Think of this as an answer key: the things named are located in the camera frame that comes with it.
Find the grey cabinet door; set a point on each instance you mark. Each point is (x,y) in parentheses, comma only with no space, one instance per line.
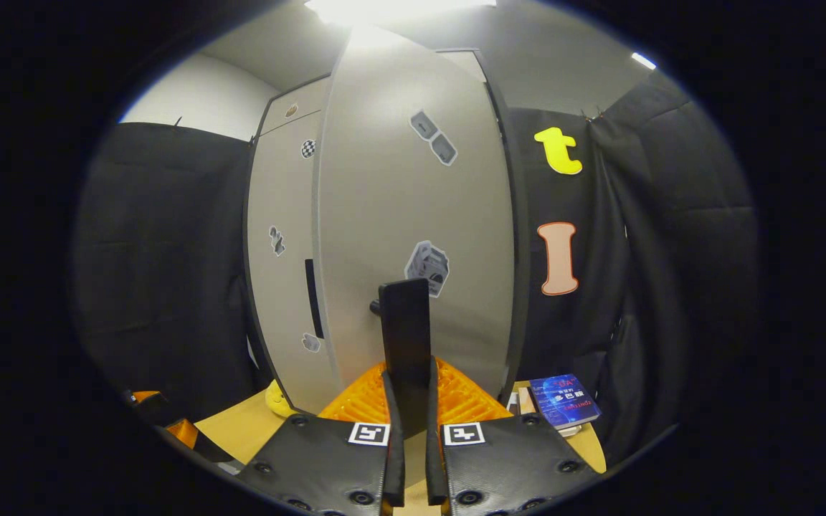
(284,287)
(399,201)

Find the blue book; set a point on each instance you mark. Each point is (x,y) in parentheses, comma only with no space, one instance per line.
(563,401)

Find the black backdrop cloth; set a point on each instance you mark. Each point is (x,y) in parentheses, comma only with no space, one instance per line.
(162,272)

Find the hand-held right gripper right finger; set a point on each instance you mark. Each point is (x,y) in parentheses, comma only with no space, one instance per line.
(434,466)

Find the grey double-door shoe cabinet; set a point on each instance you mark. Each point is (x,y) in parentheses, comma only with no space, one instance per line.
(517,251)

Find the long ceiling light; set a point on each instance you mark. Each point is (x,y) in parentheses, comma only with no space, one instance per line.
(391,8)

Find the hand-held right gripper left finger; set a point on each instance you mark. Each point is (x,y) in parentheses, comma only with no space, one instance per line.
(393,459)

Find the small ceiling light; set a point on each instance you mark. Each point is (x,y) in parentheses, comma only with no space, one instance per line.
(644,61)

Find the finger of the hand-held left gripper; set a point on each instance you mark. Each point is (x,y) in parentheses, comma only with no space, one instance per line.
(183,432)

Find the grey cabinet drawer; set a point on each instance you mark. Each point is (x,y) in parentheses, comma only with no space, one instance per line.
(298,107)

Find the yellow plush toy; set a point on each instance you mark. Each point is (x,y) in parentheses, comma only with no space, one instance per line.
(277,401)

